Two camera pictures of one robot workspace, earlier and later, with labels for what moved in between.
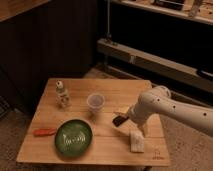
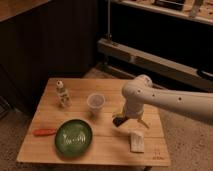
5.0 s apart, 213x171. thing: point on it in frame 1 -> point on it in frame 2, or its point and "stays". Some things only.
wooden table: x=82 y=122 stays
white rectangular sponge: x=137 y=143 stays
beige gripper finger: x=142 y=129 -> x=143 y=122
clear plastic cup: x=95 y=101 stays
